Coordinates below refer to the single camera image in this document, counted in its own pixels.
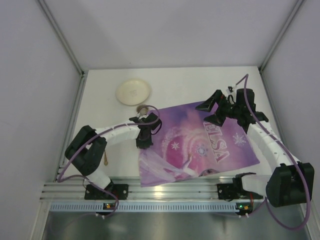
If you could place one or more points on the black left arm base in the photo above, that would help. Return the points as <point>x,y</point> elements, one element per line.
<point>120,191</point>

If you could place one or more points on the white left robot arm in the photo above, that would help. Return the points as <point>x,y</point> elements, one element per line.
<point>86,150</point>

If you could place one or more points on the small metal cup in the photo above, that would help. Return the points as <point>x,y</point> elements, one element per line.
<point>142,110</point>

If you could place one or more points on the gold spoon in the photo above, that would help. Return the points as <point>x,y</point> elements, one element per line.
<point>105,159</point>

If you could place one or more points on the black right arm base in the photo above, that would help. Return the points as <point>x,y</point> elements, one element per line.
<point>228,192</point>

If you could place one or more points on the purple Elsa placemat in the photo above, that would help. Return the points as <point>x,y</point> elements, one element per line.
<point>187,147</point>

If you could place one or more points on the aluminium mounting rail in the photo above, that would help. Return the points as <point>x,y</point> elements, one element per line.
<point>200,189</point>

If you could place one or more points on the cream round plate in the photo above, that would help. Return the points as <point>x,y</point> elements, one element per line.
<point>133,92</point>

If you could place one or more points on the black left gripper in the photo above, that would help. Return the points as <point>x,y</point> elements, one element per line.
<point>141,119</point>

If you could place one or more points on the white slotted cable duct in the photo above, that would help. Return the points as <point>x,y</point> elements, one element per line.
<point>147,207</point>

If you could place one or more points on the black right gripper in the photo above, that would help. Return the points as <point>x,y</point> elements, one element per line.
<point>219,108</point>

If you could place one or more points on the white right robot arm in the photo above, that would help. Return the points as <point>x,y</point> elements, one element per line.
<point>291,181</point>

